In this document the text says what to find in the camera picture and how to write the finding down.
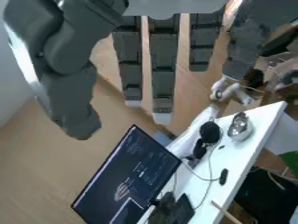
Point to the dark grey five-finger robot hand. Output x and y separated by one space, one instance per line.
71 50

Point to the black headphones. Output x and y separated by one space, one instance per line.
209 133

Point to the person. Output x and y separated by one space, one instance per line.
248 80

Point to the shiny silver rounded object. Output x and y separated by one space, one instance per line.
240 127

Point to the white desk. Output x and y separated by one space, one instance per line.
241 153

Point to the black computer mouse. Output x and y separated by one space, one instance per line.
224 176

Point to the black keyboard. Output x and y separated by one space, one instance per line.
175 210

